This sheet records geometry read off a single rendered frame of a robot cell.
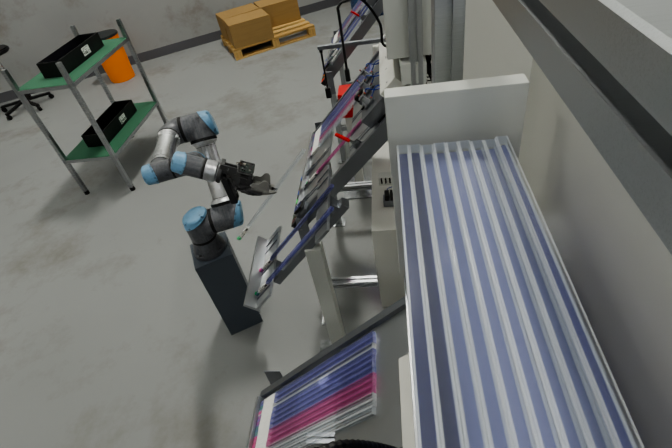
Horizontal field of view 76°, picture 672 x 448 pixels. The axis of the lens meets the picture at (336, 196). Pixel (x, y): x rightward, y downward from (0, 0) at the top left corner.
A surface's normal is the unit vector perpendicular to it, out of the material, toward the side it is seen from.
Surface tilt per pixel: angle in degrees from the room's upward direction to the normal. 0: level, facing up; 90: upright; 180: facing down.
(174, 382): 0
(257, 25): 90
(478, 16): 90
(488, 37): 90
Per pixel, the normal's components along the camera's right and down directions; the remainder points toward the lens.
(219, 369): -0.15, -0.76
